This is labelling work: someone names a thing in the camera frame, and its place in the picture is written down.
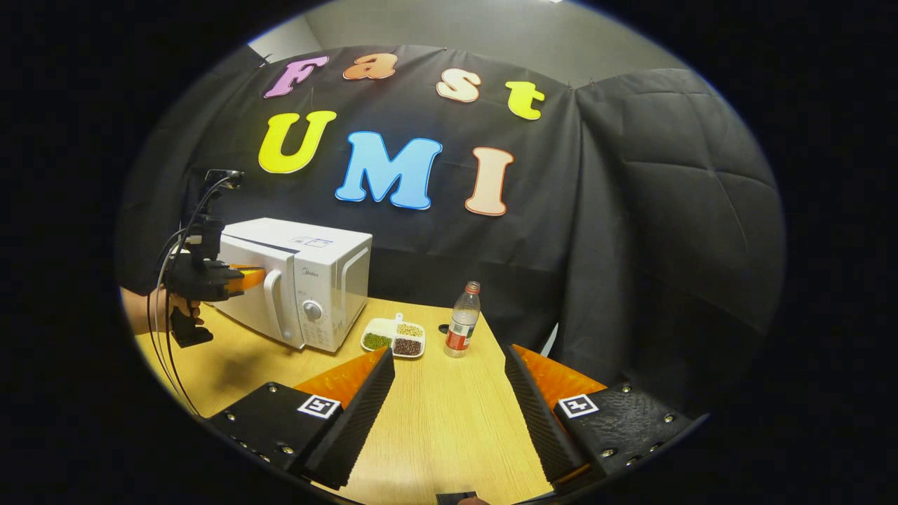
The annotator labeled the white divided bean dish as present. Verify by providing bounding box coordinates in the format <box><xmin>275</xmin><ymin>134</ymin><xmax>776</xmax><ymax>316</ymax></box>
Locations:
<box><xmin>361</xmin><ymin>313</ymin><xmax>427</xmax><ymax>360</ymax></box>

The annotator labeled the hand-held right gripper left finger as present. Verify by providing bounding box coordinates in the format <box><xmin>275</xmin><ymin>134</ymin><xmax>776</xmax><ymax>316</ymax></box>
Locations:
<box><xmin>207</xmin><ymin>346</ymin><xmax>396</xmax><ymax>490</ymax></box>

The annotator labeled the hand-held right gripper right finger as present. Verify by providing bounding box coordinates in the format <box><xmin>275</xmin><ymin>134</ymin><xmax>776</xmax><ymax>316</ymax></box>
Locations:
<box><xmin>504</xmin><ymin>344</ymin><xmax>702</xmax><ymax>493</ymax></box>

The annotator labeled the white microwave oven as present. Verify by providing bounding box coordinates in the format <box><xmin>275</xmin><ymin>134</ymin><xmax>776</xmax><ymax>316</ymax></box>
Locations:
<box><xmin>203</xmin><ymin>217</ymin><xmax>374</xmax><ymax>354</ymax></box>

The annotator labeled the clear bottle with red label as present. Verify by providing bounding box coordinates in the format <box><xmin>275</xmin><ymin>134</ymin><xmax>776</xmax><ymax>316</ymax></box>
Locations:
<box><xmin>443</xmin><ymin>281</ymin><xmax>482</xmax><ymax>359</ymax></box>

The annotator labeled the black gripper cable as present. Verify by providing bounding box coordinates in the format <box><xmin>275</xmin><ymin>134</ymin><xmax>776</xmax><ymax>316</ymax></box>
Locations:
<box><xmin>146</xmin><ymin>175</ymin><xmax>239</xmax><ymax>416</ymax></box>

